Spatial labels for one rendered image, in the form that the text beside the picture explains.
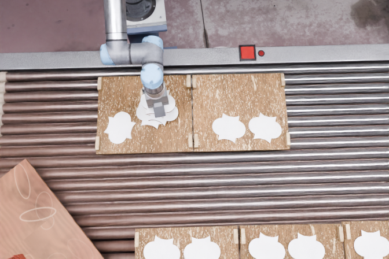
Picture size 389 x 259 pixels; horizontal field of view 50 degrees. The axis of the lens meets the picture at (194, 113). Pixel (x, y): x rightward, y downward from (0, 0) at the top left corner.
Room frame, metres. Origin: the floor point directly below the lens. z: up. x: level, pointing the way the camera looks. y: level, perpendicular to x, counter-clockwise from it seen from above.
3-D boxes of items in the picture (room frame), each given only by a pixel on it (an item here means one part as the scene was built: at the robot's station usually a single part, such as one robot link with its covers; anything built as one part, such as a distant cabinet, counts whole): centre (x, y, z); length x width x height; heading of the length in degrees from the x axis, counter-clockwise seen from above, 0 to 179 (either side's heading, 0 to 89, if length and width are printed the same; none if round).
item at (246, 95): (0.53, -0.20, 0.93); 0.41 x 0.35 x 0.02; 94
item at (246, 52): (0.82, -0.23, 0.92); 0.06 x 0.06 x 0.01; 4
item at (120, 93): (0.51, 0.22, 0.93); 0.41 x 0.35 x 0.02; 94
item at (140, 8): (1.07, 0.30, 0.95); 0.15 x 0.15 x 0.10
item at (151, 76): (0.53, 0.15, 1.31); 0.09 x 0.08 x 0.11; 3
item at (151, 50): (0.62, 0.17, 1.31); 0.11 x 0.11 x 0.08; 3
